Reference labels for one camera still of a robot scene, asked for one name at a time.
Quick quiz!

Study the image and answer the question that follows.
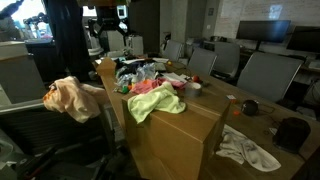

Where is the thin black cable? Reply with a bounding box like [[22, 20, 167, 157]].
[[258, 103, 279, 118]]

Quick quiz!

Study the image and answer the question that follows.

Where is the light yellow shirt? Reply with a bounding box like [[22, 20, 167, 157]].
[[127, 81, 187, 125]]

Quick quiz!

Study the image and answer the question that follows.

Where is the white cup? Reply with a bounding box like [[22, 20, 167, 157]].
[[184, 81, 204, 98]]

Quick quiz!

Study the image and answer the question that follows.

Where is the white stained cloth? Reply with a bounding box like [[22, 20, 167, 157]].
[[215, 124, 282, 173]]

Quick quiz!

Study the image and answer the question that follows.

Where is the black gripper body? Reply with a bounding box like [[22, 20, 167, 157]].
[[95, 7, 118, 25]]

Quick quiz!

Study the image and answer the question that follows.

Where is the black computer monitor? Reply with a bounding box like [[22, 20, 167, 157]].
[[235, 19, 292, 51], [285, 25, 320, 54]]

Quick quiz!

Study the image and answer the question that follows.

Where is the peach shirt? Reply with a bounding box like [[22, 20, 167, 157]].
[[42, 75, 111, 124]]

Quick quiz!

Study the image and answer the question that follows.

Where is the pink shirt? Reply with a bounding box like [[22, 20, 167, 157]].
[[130, 77, 186, 96]]

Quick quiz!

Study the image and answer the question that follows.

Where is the white rectangular appliance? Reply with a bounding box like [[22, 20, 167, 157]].
[[106, 29, 127, 51], [128, 34, 145, 56]]

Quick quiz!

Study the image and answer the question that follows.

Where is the black round speaker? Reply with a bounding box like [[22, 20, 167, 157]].
[[241, 99, 260, 117]]

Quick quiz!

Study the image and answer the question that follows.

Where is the black rounded bag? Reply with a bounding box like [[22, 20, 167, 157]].
[[272, 116, 312, 155]]

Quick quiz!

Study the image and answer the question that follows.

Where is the grey office chair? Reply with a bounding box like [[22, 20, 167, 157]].
[[212, 41, 242, 80], [236, 51, 304, 104], [161, 39, 185, 62], [187, 47, 218, 76], [0, 99, 118, 180]]

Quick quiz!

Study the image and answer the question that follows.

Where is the white paper stack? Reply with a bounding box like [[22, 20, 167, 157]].
[[161, 72, 190, 84]]

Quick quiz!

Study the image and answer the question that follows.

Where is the large cardboard box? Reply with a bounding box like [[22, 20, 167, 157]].
[[121, 87, 232, 180]]

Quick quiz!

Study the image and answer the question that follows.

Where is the crumpled clear plastic bag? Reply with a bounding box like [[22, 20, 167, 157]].
[[115, 63, 158, 88]]

